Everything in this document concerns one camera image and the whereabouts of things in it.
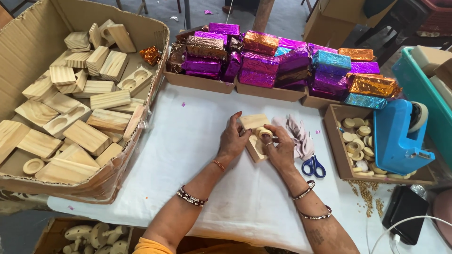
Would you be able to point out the person's right hand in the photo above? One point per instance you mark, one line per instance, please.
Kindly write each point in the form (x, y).
(284, 151)

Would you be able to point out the person's left hand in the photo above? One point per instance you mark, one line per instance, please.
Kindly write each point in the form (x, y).
(231, 141)

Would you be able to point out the small round wooden cup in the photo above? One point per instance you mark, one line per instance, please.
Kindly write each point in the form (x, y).
(263, 132)

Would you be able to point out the wooden block with round hollows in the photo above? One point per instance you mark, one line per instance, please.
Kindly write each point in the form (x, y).
(252, 121)

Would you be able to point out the pink cloth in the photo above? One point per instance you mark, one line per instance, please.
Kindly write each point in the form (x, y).
(300, 137)

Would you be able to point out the white table sheet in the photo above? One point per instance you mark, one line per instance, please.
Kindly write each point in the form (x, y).
(197, 120)

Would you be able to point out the thin dark bangle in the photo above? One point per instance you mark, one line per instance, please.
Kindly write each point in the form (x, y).
(317, 215)
(304, 191)

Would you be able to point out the brown tray with wooden rounds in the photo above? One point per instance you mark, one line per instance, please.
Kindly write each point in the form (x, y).
(339, 155)

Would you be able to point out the brown cardboard tray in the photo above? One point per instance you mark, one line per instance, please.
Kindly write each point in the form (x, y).
(197, 82)
(316, 102)
(270, 92)

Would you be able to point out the beaded dark bangles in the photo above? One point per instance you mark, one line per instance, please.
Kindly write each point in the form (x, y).
(190, 197)

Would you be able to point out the heap of round wooden cups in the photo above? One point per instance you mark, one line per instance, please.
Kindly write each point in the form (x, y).
(358, 144)

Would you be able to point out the pile of foil wrapped packets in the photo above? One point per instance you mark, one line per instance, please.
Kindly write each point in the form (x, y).
(275, 63)

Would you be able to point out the scattered grains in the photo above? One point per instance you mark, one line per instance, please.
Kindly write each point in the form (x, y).
(365, 197)

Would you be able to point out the blue tape dispenser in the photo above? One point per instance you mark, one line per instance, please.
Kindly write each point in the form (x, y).
(395, 141)

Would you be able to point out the orange foil scrap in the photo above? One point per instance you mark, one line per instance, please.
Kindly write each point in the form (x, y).
(150, 55)

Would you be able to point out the person's yellow garment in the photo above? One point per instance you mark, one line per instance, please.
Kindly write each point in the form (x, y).
(152, 247)

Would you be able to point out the black phone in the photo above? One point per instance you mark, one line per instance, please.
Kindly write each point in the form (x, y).
(404, 215)

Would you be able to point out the clear tape roll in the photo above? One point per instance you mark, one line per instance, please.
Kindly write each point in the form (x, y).
(420, 116)

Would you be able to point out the pile of wooden blocks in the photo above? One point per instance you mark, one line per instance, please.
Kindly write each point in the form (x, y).
(84, 116)

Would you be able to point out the teal plastic crate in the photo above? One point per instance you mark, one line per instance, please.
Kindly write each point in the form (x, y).
(423, 88)

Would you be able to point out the dark chair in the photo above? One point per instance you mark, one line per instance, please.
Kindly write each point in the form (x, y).
(395, 24)

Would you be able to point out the cardboard box of wooden toys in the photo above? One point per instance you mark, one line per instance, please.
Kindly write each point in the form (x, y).
(88, 236)

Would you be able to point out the pink round object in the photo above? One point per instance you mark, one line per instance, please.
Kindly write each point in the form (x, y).
(444, 215)

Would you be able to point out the red plastic basket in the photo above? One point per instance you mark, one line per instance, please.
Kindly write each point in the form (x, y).
(438, 16)

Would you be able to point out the large cardboard box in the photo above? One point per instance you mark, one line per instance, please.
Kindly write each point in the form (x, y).
(31, 42)

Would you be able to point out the wooden post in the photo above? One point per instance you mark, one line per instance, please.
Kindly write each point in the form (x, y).
(263, 14)

